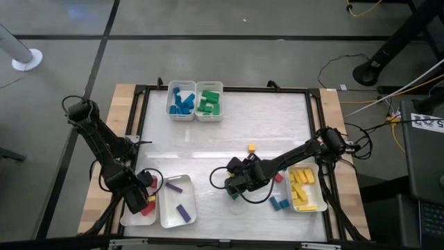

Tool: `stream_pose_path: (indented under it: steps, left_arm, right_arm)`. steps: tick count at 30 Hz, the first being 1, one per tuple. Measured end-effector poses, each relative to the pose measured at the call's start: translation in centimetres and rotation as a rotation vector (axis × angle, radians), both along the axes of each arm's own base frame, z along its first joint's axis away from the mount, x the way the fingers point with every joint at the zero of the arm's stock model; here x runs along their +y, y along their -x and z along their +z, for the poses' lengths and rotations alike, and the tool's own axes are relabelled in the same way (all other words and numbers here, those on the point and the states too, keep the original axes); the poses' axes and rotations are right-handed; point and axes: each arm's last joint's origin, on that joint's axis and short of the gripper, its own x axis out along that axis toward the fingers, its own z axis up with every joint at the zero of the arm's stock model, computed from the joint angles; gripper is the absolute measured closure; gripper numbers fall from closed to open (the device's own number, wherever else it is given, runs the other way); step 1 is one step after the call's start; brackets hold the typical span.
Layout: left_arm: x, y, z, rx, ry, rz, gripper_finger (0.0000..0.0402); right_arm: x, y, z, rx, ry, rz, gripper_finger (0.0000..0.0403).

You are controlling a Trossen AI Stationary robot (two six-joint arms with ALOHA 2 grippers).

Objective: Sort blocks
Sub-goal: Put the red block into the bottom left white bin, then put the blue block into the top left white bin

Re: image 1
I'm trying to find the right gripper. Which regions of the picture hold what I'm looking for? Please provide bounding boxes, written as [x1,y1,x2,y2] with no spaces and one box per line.
[224,156,270,196]

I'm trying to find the purple bar block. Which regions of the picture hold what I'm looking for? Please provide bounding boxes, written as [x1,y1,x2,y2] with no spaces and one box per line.
[176,203,192,224]
[164,181,184,194]

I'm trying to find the white plastic bin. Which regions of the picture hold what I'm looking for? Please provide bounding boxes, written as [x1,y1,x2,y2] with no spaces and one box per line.
[165,80,197,122]
[158,174,198,229]
[284,162,328,213]
[194,81,224,122]
[120,175,160,226]

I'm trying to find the wooden table side panel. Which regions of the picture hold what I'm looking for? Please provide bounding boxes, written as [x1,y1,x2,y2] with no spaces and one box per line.
[76,83,139,235]
[318,88,371,240]

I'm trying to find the black power strip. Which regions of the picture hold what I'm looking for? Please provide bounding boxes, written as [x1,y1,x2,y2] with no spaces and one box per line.
[377,85,405,95]

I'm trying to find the black equipment case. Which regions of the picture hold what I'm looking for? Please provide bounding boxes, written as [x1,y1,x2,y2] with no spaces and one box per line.
[400,99,444,206]

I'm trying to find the black keyboard device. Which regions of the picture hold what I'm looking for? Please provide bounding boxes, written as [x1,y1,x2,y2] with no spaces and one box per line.
[417,200,444,250]

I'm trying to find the white label sheet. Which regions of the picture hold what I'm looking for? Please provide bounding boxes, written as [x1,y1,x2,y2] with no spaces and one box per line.
[410,112,444,133]

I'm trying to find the black stand pole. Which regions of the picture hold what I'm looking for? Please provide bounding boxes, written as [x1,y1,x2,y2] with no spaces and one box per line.
[352,0,444,88]

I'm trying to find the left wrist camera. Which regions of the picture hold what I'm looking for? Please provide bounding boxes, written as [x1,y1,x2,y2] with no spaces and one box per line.
[137,170,153,188]

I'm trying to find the black cable bundle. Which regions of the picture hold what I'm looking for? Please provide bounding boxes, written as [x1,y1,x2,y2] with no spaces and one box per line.
[318,162,370,241]
[81,194,130,237]

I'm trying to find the silver bracket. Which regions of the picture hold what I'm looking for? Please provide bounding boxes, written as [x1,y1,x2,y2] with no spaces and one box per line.
[300,242,343,250]
[108,237,149,250]

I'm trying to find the black floor cable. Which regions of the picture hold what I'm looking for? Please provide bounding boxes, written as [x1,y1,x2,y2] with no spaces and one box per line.
[316,53,381,93]

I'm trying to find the white cable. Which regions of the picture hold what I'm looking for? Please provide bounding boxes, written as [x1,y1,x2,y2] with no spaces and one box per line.
[346,58,444,117]

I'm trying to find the yellow floor cable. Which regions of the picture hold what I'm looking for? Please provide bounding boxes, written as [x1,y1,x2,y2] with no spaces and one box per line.
[345,0,384,18]

